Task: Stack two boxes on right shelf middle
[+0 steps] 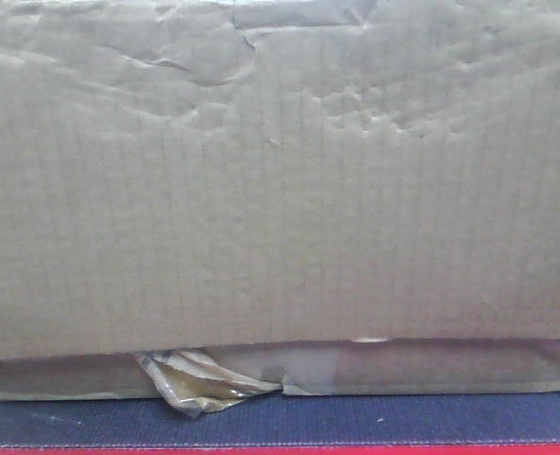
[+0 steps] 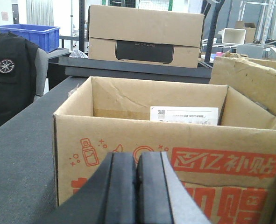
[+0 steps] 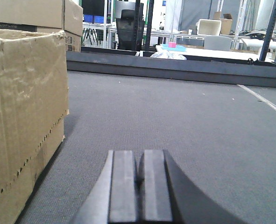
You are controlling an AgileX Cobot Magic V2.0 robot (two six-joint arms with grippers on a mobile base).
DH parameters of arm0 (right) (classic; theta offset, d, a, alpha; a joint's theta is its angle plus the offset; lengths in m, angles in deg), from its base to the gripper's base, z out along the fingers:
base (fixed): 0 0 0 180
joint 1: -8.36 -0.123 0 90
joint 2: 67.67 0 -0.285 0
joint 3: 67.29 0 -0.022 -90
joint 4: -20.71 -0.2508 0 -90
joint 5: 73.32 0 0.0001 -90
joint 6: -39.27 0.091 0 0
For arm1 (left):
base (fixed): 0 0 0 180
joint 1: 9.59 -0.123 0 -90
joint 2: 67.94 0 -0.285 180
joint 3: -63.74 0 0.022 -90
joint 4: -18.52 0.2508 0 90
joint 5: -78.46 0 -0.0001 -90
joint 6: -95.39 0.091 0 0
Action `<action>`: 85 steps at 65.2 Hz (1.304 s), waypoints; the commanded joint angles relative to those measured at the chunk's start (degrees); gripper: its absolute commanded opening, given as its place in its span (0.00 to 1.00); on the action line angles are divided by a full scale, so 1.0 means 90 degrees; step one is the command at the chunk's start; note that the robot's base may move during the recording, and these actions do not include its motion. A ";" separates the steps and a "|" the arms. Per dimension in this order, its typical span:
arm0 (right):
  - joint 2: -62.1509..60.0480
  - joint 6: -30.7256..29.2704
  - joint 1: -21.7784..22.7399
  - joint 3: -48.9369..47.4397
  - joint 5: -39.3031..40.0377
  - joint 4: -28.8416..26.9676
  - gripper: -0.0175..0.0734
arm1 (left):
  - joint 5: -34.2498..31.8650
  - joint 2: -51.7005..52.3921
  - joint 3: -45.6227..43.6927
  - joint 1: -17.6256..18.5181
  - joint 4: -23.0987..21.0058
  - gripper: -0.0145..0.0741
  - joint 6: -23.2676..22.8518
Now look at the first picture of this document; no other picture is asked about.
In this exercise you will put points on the large brown cardboard box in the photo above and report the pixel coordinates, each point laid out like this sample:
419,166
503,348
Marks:
341,197

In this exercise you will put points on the dark blue fabric mat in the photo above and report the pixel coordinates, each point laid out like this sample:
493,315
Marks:
277,420

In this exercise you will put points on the crumpled clear packing tape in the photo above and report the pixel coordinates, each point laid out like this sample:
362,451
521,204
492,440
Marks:
193,383

